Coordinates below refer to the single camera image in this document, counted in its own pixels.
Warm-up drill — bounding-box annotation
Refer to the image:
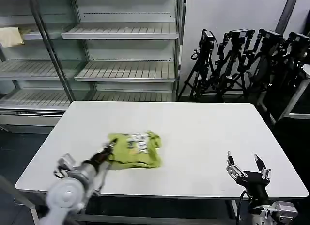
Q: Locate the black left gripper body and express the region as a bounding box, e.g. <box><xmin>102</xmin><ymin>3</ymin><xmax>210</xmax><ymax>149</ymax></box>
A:
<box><xmin>89</xmin><ymin>148</ymin><xmax>115</xmax><ymax>166</ymax></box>

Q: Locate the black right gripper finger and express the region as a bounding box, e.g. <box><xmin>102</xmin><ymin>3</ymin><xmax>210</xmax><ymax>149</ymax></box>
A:
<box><xmin>253</xmin><ymin>154</ymin><xmax>272</xmax><ymax>181</ymax></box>
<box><xmin>225</xmin><ymin>150</ymin><xmax>246</xmax><ymax>181</ymax></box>

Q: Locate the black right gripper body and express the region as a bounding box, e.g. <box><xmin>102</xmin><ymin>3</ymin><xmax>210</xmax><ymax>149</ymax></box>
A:
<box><xmin>238</xmin><ymin>170</ymin><xmax>270</xmax><ymax>203</ymax></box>

